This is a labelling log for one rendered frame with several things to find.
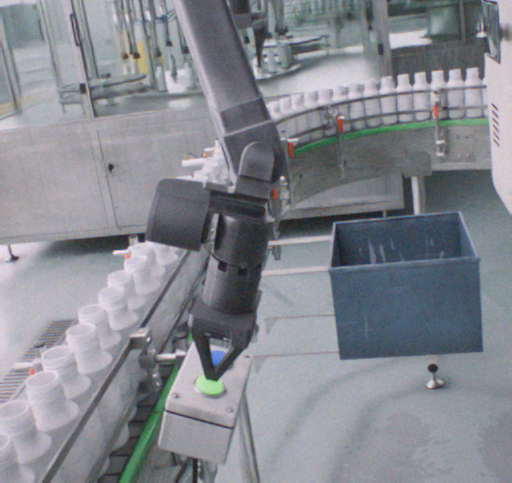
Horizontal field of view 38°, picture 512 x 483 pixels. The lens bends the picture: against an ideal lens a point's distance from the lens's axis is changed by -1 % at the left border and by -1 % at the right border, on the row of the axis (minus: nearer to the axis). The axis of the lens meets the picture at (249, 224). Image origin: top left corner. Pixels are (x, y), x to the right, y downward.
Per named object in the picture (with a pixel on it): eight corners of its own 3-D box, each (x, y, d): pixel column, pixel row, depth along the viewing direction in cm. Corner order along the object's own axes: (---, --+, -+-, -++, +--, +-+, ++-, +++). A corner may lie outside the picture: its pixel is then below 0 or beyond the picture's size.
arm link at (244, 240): (275, 219, 74) (276, 201, 79) (207, 204, 74) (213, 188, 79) (261, 281, 76) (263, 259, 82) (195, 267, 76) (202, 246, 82)
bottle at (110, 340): (136, 402, 105) (113, 296, 100) (139, 423, 100) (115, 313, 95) (94, 412, 104) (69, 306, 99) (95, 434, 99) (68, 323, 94)
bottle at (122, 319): (161, 394, 106) (139, 289, 101) (122, 411, 104) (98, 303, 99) (144, 379, 111) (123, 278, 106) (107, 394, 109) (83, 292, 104)
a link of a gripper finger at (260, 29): (236, 68, 140) (229, 18, 138) (273, 64, 139) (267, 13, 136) (230, 73, 134) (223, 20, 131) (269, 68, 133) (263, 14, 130)
